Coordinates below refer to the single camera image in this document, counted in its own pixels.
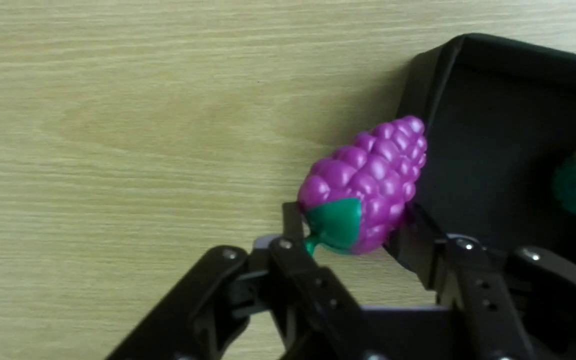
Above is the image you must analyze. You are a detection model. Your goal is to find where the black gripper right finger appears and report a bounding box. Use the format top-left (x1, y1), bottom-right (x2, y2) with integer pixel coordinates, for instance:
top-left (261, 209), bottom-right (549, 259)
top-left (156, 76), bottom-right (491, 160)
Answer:
top-left (387, 204), bottom-right (576, 360)

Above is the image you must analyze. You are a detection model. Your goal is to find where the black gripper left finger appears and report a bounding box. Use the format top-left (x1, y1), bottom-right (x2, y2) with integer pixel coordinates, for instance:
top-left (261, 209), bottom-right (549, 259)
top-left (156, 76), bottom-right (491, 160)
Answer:
top-left (108, 202), bottom-right (367, 360)

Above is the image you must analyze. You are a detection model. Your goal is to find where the purple grape toy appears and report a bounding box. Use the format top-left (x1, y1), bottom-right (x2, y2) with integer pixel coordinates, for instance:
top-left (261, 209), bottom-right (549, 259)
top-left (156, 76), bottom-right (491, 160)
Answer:
top-left (299, 116), bottom-right (428, 253)

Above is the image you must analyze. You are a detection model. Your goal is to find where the black square storage box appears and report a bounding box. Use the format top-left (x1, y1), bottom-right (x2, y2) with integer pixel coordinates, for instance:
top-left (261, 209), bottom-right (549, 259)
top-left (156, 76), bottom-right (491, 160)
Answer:
top-left (398, 34), bottom-right (576, 283)

